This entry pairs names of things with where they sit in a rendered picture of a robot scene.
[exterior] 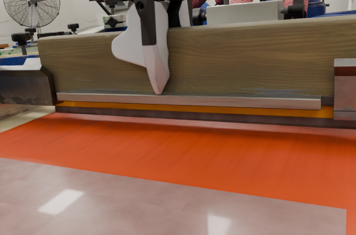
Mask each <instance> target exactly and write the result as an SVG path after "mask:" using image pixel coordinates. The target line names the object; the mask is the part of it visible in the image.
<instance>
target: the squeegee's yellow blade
mask: <svg viewBox="0 0 356 235"><path fill-rule="evenodd" d="M55 106H77V107H100V108H112V109H135V110H159V111H182V112H206V113H229V114H252V115H276V116H299V117H311V118H333V106H322V108H321V110H319V111H314V110H285V109H257V108H242V107H213V106H185V105H156V104H128V103H99V102H71V101H64V102H62V103H60V104H57V105H55Z"/></svg>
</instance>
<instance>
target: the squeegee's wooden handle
mask: <svg viewBox="0 0 356 235"><path fill-rule="evenodd" d="M123 32H124V31H117V32H102V33H87V34H72V35H57V36H49V37H43V38H39V39H38V42H37V47H38V52H39V57H40V62H41V65H43V66H44V67H45V68H47V69H48V70H49V71H50V72H51V74H52V79H53V83H54V88H55V93H57V92H60V91H63V90H65V91H120V92H154V89H153V87H152V85H151V83H150V80H149V76H148V72H147V68H146V67H143V66H140V65H136V64H132V63H130V62H126V61H123V60H120V59H117V58H116V57H115V56H114V55H113V53H112V41H113V39H114V38H116V37H117V36H119V35H120V34H122V33H123ZM167 47H168V52H169V55H168V68H169V71H170V78H169V80H168V82H167V84H166V86H165V88H164V91H163V92H175V93H229V94H284V95H322V106H333V99H334V59H343V58H356V15H342V16H328V17H313V18H305V19H289V20H275V21H259V22H245V23H230V24H215V25H200V26H185V27H176V28H168V30H167ZM56 97H57V95H56Z"/></svg>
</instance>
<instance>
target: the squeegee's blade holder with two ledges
mask: <svg viewBox="0 0 356 235"><path fill-rule="evenodd" d="M56 95H57V100H58V101H71V102H99V103H128V104H156V105H185V106H213V107H242V108H257V109H285V110H314V111H319V110H321V108H322V95H284V94H229V93H175V92H163V93H162V94H161V95H156V94H155V92H120V91H65V90H63V91H60V92H57V93H56Z"/></svg>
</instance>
